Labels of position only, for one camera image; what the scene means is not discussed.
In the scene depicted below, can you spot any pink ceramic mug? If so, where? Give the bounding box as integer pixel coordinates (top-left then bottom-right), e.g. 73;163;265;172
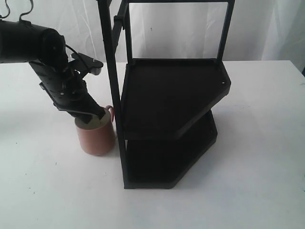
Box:
74;105;116;156

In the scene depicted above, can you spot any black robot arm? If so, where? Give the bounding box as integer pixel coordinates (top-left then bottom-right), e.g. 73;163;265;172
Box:
0;20;105;124

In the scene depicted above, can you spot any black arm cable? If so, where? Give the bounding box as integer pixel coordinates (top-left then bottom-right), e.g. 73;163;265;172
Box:
0;0;34;23

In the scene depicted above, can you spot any black metal shelf rack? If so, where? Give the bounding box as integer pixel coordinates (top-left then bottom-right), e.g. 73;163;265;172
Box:
98;0;234;189

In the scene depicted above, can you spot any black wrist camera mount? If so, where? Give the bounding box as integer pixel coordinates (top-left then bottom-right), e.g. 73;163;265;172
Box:
69;52;103;77

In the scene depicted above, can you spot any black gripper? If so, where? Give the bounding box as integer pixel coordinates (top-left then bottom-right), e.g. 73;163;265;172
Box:
29;60;104;124

